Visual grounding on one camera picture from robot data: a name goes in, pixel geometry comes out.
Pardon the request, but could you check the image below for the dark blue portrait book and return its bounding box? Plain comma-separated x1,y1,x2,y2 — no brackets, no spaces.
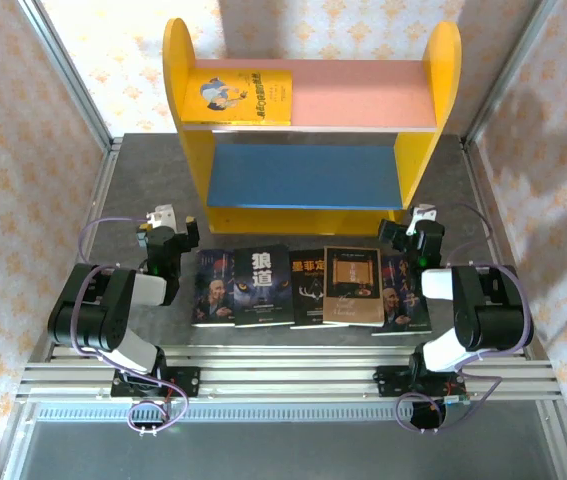
371,254,433,337
191,248,238,329

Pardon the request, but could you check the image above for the tan scroll cover book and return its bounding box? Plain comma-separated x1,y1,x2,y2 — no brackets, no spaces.
322,245,385,327

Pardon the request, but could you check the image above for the black wolf eyes book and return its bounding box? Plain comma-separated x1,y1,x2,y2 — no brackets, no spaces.
232,244,295,330

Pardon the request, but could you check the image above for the black antler book orange title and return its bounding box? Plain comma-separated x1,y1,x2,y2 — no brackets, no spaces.
287,248,352,331

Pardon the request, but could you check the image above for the yellow pink blue bookshelf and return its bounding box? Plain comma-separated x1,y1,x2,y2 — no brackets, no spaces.
161,17,463,236

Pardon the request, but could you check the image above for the yellow cartoon book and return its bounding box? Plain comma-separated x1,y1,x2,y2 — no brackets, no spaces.
181,68,294,127

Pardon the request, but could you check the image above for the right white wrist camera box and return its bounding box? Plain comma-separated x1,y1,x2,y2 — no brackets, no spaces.
407,203,437,236

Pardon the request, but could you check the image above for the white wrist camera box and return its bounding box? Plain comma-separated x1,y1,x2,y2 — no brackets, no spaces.
146,203,178,227
407,203,437,236

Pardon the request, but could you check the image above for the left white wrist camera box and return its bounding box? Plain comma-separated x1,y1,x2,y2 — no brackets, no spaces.
146,203,178,227

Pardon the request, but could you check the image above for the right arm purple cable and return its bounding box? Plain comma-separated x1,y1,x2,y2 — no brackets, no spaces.
395,202,535,435

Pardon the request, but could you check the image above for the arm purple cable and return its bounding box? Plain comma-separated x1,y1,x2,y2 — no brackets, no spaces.
71,215,188,432
395,202,535,435

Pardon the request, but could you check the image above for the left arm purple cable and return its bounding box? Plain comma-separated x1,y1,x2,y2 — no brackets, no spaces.
71,215,188,432

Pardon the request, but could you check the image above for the aluminium side rail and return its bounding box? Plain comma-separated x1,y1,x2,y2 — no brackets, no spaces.
460,133,539,361
27,133,125,361

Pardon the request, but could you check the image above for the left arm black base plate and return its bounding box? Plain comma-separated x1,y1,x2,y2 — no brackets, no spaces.
111,366,202,399

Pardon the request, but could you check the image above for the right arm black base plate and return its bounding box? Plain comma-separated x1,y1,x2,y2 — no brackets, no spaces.
375,364,466,399

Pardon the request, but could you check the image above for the aluminium corner post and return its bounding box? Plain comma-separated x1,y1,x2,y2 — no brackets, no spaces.
462,0,562,146
15,0,114,151

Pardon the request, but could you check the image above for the aluminium rail frame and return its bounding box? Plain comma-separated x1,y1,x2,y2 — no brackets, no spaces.
15,343,562,401

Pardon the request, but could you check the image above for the grey slotted cable duct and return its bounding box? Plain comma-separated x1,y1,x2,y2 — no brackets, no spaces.
32,403,547,424

